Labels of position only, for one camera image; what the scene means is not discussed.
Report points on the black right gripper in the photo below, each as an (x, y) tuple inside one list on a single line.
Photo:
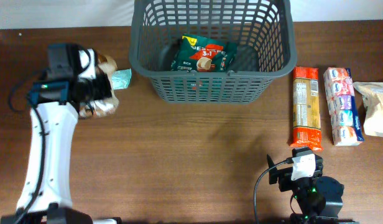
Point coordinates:
[(285, 181)]

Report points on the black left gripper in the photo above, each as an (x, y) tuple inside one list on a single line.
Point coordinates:
[(102, 88)]

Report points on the beige Pantree snack bag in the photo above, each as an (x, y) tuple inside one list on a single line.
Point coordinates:
[(101, 108)]

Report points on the green Nescafe coffee bag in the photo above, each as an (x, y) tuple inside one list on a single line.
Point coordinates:
[(202, 54)]

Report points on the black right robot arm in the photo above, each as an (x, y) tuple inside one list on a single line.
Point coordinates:
[(319, 197)]

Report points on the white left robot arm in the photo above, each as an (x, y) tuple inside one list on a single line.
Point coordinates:
[(46, 196)]

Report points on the light teal small packet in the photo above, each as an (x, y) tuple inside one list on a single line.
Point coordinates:
[(121, 79)]

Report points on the orange spaghetti packet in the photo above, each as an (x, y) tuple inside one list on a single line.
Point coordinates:
[(306, 109)]

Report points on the Kleenex tissue multipack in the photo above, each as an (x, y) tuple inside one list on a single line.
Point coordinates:
[(345, 123)]

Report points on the grey plastic basket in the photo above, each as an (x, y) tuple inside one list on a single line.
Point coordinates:
[(261, 30)]

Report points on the beige paper pouch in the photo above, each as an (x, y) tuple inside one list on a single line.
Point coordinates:
[(372, 95)]

